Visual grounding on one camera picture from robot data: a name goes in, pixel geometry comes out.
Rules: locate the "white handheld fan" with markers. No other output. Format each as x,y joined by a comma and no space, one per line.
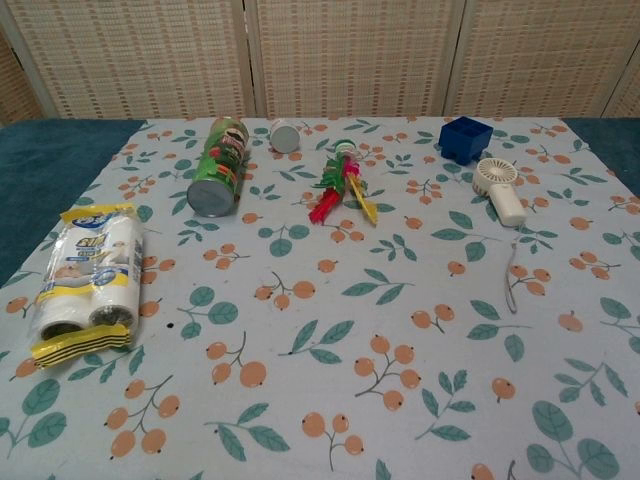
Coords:
500,187

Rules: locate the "colourful feather shuttlecock toy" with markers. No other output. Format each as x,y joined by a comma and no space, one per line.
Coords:
340,182

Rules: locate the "small white round jar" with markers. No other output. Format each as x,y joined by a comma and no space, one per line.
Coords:
285,136

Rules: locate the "floral patterned tablecloth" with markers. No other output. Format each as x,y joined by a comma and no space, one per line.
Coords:
320,350

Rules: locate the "green Pringles can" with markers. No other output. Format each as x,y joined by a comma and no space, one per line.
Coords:
220,167

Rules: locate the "blue plastic compartment box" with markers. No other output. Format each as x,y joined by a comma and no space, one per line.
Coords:
465,139

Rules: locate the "woven folding screen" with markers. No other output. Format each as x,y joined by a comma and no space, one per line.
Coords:
320,55

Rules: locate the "pack of white rolls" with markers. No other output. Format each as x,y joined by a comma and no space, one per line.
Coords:
87,280

